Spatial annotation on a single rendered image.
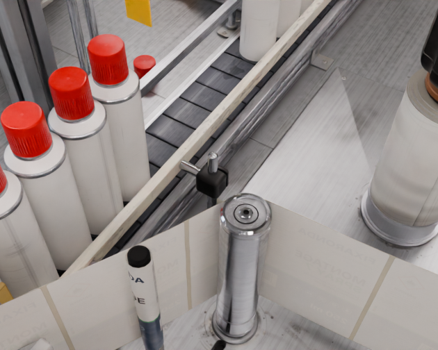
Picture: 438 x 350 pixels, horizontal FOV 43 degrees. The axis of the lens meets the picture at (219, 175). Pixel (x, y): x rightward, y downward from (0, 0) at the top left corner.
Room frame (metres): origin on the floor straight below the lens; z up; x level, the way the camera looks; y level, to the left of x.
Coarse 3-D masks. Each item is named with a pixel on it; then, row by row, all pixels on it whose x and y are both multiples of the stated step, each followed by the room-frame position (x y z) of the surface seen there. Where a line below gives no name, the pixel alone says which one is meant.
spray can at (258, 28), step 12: (252, 0) 0.63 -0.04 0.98; (264, 0) 0.63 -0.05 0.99; (276, 0) 0.63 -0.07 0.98; (252, 12) 0.63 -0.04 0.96; (264, 12) 0.63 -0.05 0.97; (276, 12) 0.64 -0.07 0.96; (252, 24) 0.63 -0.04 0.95; (264, 24) 0.63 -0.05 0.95; (276, 24) 0.64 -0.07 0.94; (240, 36) 0.65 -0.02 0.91; (252, 36) 0.63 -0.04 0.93; (264, 36) 0.63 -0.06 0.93; (276, 36) 0.65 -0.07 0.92; (240, 48) 0.65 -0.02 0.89; (252, 48) 0.63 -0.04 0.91; (264, 48) 0.63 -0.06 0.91; (252, 60) 0.63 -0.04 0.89
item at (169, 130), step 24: (336, 0) 0.80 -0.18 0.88; (312, 24) 0.73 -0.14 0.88; (216, 72) 0.61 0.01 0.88; (240, 72) 0.61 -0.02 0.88; (192, 96) 0.56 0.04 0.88; (216, 96) 0.56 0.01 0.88; (168, 120) 0.51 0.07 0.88; (192, 120) 0.51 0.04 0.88; (168, 144) 0.47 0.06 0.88; (168, 192) 0.39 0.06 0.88; (144, 216) 0.36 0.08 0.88; (120, 240) 0.32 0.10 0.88
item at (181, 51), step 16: (240, 0) 0.67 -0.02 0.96; (224, 16) 0.63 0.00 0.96; (192, 32) 0.59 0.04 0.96; (208, 32) 0.60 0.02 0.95; (176, 48) 0.55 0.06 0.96; (192, 48) 0.57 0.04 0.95; (160, 64) 0.52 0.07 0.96; (176, 64) 0.54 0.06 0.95; (144, 80) 0.49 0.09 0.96; (160, 80) 0.51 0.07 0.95
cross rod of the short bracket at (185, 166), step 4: (184, 160) 0.42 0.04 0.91; (180, 164) 0.41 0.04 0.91; (184, 164) 0.41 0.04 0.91; (188, 164) 0.41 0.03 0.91; (192, 164) 0.41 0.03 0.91; (180, 168) 0.41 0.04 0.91; (184, 168) 0.41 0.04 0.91; (188, 168) 0.41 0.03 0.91; (192, 168) 0.41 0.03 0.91; (196, 168) 0.40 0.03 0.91; (200, 168) 0.41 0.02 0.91; (188, 172) 0.40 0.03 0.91; (192, 172) 0.40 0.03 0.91; (196, 172) 0.40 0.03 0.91
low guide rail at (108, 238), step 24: (288, 48) 0.64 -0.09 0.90; (264, 72) 0.58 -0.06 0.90; (240, 96) 0.53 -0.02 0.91; (216, 120) 0.48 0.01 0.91; (192, 144) 0.44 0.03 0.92; (168, 168) 0.40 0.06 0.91; (144, 192) 0.36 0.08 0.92; (120, 216) 0.33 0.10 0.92; (96, 240) 0.30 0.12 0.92; (72, 264) 0.27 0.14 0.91
